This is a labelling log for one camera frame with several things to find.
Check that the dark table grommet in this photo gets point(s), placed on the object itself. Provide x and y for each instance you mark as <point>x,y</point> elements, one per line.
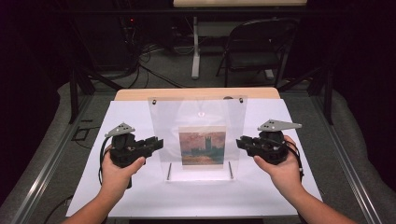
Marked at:
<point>228,97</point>

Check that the white board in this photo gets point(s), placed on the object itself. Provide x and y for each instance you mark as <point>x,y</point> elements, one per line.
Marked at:
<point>218,199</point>

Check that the wooden table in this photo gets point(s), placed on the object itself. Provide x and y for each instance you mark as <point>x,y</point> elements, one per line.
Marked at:
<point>186,93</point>

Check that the person's right hand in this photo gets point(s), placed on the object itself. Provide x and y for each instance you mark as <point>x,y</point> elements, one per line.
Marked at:
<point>288,174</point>

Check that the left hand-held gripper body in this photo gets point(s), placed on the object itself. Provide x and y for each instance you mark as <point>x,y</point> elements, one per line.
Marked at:
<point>124,152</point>

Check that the painting print photo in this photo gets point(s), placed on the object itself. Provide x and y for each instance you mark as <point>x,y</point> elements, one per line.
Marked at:
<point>202,147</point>

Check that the dark computer tower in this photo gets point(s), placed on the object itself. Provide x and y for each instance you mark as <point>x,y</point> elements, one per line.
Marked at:
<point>109,40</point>

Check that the black folding chair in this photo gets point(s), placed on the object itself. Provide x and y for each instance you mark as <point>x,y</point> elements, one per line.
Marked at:
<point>255,59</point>

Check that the black metal stand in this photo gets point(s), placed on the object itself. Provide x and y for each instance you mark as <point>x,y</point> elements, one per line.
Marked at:
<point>327,99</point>
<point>74,99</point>

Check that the person's left hand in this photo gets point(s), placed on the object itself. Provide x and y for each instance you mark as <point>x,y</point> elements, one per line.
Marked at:
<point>116,177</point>

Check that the aluminium rail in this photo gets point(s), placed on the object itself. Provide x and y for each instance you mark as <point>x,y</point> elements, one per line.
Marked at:
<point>46,168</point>
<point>345,168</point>

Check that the white desk leg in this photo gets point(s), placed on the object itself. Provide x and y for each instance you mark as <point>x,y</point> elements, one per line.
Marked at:
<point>195,53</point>

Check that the clear acrylic photo frame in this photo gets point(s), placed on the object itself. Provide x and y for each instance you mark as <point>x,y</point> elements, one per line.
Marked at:
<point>168,124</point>

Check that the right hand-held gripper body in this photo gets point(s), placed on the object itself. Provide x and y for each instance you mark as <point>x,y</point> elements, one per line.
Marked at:
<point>272,149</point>

